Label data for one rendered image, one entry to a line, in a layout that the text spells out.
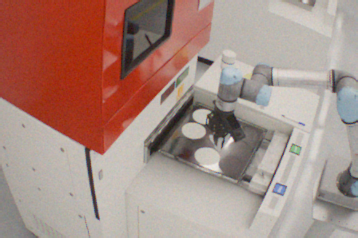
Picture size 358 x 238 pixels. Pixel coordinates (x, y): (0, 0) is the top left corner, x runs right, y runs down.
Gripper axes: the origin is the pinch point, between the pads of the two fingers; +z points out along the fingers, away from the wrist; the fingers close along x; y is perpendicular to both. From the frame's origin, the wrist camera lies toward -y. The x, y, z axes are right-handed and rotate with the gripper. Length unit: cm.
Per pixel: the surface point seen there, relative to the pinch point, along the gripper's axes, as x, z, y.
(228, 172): -2.1, 9.5, -5.3
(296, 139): -38.4, 3.7, -12.0
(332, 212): -35, 17, -53
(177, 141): 5.3, 9.5, 19.5
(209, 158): -0.2, 9.3, 4.8
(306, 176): -118, 99, 8
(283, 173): -17.3, 3.7, -23.4
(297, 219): -82, 99, -18
